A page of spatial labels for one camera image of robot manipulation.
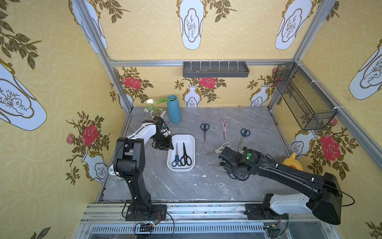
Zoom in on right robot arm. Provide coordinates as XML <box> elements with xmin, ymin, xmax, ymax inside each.
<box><xmin>218</xmin><ymin>147</ymin><xmax>344</xmax><ymax>225</ymax></box>

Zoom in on dark teal scissors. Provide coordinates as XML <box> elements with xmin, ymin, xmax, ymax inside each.
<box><xmin>238</xmin><ymin>128</ymin><xmax>251</xmax><ymax>151</ymax></box>
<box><xmin>200</xmin><ymin>123</ymin><xmax>210</xmax><ymax>142</ymax></box>

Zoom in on white plastic storage box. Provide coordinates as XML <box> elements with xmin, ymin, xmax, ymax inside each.
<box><xmin>167</xmin><ymin>134</ymin><xmax>196</xmax><ymax>172</ymax></box>

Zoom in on tape roll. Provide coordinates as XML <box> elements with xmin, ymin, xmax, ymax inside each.
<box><xmin>108</xmin><ymin>165</ymin><xmax>124</xmax><ymax>182</ymax></box>

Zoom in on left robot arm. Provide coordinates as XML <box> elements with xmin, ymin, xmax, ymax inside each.
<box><xmin>112</xmin><ymin>117</ymin><xmax>174</xmax><ymax>214</ymax></box>

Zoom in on cream white kitchen scissors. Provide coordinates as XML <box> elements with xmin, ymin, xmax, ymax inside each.
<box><xmin>206</xmin><ymin>142</ymin><xmax>231</xmax><ymax>155</ymax></box>

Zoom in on black scissors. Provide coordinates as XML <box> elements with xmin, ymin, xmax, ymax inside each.
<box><xmin>181</xmin><ymin>143</ymin><xmax>192</xmax><ymax>166</ymax></box>

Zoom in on pink scissors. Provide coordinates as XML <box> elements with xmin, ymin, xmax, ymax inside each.
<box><xmin>220</xmin><ymin>117</ymin><xmax>230</xmax><ymax>140</ymax></box>

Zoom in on yellow watering can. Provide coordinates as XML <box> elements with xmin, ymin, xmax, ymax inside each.
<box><xmin>282</xmin><ymin>153</ymin><xmax>303</xmax><ymax>171</ymax></box>

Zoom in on teal cylindrical vase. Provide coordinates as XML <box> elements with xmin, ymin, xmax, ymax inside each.
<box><xmin>167</xmin><ymin>95</ymin><xmax>182</xmax><ymax>123</ymax></box>

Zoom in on blue grey handled scissors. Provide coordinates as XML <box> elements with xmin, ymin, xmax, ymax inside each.
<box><xmin>172</xmin><ymin>143</ymin><xmax>183</xmax><ymax>167</ymax></box>

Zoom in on dark teal scissors back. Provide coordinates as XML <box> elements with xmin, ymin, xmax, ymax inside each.
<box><xmin>200</xmin><ymin>123</ymin><xmax>210</xmax><ymax>142</ymax></box>

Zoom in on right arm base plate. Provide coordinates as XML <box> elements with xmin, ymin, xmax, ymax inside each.
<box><xmin>244</xmin><ymin>204</ymin><xmax>288</xmax><ymax>221</ymax></box>

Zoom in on white artificial tulip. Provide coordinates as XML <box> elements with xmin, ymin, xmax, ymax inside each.
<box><xmin>146</xmin><ymin>98</ymin><xmax>175</xmax><ymax>105</ymax></box>

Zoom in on black wire mesh basket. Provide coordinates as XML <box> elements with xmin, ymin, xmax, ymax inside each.
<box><xmin>274</xmin><ymin>63</ymin><xmax>337</xmax><ymax>130</ymax></box>

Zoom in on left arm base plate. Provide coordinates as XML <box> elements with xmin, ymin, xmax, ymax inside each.
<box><xmin>125</xmin><ymin>204</ymin><xmax>167</xmax><ymax>222</ymax></box>

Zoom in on grey wall shelf rack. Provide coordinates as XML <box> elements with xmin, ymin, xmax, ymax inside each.
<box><xmin>183</xmin><ymin>60</ymin><xmax>250</xmax><ymax>78</ymax></box>

